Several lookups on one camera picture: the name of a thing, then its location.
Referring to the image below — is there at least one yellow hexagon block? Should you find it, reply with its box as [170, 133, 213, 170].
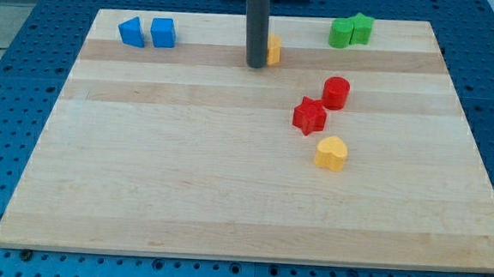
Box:
[266, 33, 281, 66]

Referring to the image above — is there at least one red circle block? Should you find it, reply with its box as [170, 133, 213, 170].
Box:
[322, 76, 351, 111]

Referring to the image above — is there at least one green circle block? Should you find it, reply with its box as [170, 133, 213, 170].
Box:
[328, 18, 354, 49]

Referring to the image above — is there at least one red star block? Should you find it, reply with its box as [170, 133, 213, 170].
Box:
[292, 97, 328, 136]

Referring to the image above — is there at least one wooden board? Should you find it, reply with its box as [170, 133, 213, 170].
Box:
[0, 9, 494, 273]

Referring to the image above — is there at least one yellow heart block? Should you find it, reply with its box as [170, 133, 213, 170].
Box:
[313, 136, 348, 172]

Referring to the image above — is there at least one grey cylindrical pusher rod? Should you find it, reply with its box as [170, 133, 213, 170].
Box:
[245, 0, 270, 69]

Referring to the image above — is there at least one blue cube block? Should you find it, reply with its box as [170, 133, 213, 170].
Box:
[150, 18, 176, 48]

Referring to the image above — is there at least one blue triangle block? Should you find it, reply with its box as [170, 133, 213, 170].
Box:
[118, 16, 145, 48]

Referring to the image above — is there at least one green star block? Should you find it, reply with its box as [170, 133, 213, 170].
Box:
[350, 12, 375, 45]

